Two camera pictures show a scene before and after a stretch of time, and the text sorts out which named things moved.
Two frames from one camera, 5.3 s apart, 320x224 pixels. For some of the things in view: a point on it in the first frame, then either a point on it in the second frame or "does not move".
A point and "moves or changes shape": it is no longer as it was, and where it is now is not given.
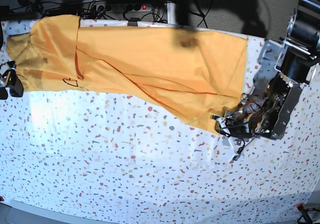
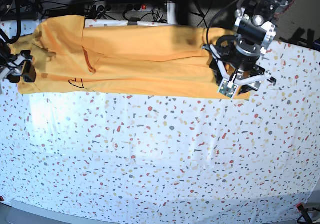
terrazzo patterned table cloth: [115, 161] does not move
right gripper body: [240, 125] to [234, 59]
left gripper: [10, 74] to [14, 69]
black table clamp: [133, 21] does not move
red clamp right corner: [300, 207] does not move
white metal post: [171, 12] does not move
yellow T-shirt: [196, 74] moves or changes shape
